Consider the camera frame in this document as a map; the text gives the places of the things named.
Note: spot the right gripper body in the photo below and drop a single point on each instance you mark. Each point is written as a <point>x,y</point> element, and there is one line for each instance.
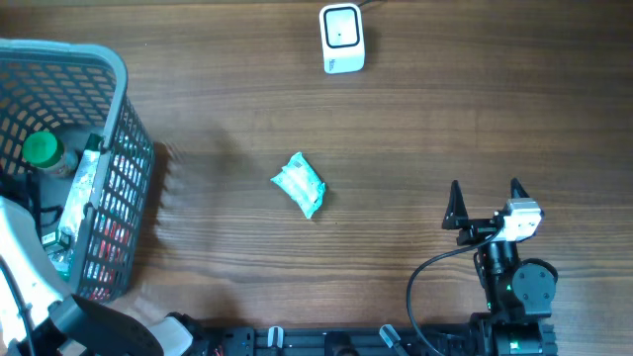
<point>477,230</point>

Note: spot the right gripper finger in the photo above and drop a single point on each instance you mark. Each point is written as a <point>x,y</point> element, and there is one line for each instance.
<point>456,216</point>
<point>516,190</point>

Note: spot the light green wipes packet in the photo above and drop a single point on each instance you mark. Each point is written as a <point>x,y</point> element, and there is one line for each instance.
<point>301,183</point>

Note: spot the red white packet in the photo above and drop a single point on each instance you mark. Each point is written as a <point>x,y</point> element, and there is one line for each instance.
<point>106,260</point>

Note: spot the small green white box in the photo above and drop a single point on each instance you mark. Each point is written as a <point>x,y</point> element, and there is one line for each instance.
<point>55,241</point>

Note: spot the green lid jar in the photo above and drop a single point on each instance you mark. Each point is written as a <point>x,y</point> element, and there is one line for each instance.
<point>48,153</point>

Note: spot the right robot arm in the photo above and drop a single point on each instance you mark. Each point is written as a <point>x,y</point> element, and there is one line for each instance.
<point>519,292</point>

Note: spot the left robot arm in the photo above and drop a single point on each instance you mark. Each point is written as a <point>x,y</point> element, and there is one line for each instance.
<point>35,301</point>

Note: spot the white barcode scanner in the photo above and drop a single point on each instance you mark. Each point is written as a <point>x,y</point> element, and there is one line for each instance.
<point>342,38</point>

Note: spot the long green white package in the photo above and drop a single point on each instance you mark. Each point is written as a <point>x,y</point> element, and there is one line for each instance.
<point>80,190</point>

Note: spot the grey plastic mesh basket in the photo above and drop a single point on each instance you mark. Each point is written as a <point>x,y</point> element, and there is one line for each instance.
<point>72,91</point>

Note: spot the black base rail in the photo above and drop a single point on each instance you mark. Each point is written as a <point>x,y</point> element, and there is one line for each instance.
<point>445,339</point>

